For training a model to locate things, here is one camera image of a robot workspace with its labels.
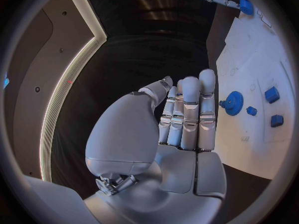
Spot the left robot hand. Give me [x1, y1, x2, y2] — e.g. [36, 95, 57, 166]
[83, 69, 228, 224]

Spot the thick blue cylinder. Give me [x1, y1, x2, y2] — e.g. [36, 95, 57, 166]
[238, 0, 254, 16]

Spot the white task board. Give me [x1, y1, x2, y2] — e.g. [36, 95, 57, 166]
[214, 2, 298, 181]

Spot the glowing light bar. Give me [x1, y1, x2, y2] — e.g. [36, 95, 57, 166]
[39, 37, 101, 183]

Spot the large blue plug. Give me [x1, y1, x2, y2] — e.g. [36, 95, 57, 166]
[264, 86, 281, 104]

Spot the small blue plug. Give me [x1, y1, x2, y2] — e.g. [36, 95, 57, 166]
[270, 114, 284, 128]

